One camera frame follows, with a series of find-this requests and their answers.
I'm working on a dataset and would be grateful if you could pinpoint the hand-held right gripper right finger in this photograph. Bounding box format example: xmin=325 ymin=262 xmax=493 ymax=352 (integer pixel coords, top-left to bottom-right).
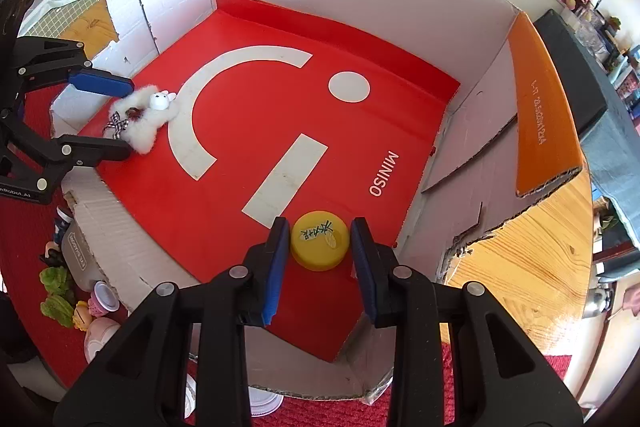
xmin=349 ymin=217 xmax=585 ymax=427

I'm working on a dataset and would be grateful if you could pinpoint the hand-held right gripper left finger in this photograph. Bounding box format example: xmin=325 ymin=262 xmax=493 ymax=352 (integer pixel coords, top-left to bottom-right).
xmin=52 ymin=216 xmax=292 ymax=427

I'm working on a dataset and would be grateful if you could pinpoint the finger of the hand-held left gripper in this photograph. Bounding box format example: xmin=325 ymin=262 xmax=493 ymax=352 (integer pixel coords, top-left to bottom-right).
xmin=14 ymin=36 xmax=135 ymax=99
xmin=0 ymin=107 xmax=134 ymax=180

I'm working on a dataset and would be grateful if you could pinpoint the yellow round lid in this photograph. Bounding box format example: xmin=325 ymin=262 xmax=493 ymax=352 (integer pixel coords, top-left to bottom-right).
xmin=291 ymin=209 xmax=351 ymax=272

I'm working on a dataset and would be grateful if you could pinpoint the small blue figurine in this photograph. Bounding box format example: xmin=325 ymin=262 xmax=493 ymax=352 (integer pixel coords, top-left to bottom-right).
xmin=55 ymin=207 xmax=75 ymax=240

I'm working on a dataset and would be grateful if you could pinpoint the red woven table mat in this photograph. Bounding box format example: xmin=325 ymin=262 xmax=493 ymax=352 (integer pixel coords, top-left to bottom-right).
xmin=0 ymin=84 xmax=572 ymax=427

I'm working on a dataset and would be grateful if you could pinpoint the small dark figurine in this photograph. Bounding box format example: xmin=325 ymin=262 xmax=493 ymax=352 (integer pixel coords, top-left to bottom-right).
xmin=42 ymin=242 xmax=64 ymax=268

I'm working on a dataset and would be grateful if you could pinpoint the grey eye shadow case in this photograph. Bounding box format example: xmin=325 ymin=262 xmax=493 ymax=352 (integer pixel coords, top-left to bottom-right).
xmin=60 ymin=219 xmax=108 ymax=293

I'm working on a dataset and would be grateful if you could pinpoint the white round lid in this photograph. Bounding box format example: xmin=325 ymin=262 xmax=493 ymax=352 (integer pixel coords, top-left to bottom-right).
xmin=249 ymin=388 xmax=285 ymax=417

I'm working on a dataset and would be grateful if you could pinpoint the small pink and white cup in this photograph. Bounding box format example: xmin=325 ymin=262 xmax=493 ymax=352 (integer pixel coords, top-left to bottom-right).
xmin=92 ymin=281 xmax=121 ymax=313

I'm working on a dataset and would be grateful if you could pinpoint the red liner sheet white pattern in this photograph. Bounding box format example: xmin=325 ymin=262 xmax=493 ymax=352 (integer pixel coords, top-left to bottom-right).
xmin=95 ymin=0 xmax=461 ymax=363

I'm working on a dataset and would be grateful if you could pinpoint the green lettuce toy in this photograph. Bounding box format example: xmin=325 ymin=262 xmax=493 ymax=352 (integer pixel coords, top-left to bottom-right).
xmin=40 ymin=294 xmax=76 ymax=328

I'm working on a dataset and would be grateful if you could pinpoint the metal kettle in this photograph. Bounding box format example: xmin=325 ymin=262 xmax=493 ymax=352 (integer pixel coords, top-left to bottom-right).
xmin=587 ymin=287 xmax=614 ymax=319

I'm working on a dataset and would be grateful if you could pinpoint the black cloth covered cabinet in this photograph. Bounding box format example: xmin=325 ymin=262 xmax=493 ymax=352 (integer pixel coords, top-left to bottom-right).
xmin=532 ymin=9 xmax=640 ymax=233

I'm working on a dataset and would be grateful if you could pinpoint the shelf of toiletry bottles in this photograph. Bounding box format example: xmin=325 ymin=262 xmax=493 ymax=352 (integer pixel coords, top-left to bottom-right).
xmin=570 ymin=4 xmax=640 ymax=108

